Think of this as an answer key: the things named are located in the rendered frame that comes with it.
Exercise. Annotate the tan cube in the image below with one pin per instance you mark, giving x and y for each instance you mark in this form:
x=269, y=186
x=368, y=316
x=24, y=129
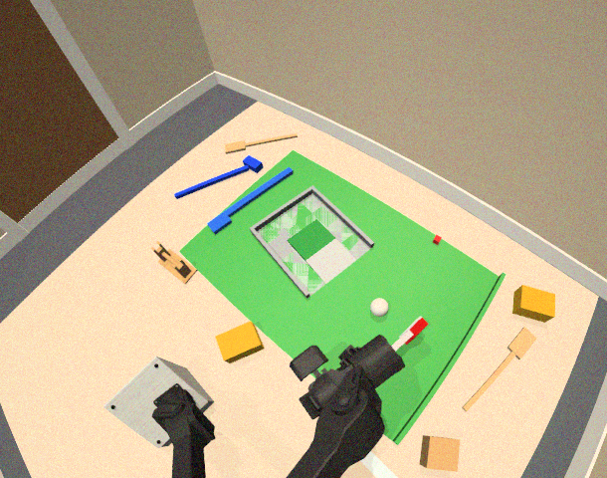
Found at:
x=440, y=453

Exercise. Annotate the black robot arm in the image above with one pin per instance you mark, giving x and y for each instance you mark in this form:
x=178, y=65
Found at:
x=345, y=401

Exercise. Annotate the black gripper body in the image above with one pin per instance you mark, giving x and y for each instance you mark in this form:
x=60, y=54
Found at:
x=308, y=362

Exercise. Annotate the orange flat block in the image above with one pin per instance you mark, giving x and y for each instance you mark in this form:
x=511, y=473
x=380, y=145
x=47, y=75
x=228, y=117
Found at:
x=239, y=343
x=533, y=303

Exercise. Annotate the white golf ball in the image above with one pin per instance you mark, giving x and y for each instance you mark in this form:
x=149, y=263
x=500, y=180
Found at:
x=379, y=307

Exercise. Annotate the green putting mat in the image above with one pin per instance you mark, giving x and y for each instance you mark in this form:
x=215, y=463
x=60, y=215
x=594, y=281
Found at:
x=405, y=268

